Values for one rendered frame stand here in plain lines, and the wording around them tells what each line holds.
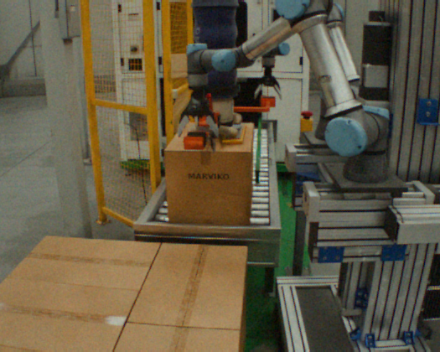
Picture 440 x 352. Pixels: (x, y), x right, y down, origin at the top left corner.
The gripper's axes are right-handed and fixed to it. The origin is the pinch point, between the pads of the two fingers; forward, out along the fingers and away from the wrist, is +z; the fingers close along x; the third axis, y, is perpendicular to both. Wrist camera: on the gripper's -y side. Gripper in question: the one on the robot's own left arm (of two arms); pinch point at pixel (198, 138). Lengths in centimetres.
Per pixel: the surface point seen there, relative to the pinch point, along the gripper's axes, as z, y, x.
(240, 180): 27.8, 31.5, -14.2
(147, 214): 49, 37, 33
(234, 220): 48, 31, -11
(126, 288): 54, -22, 26
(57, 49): -32, 92, 102
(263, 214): 55, 54, -25
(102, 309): 54, -37, 31
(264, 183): 54, 100, -24
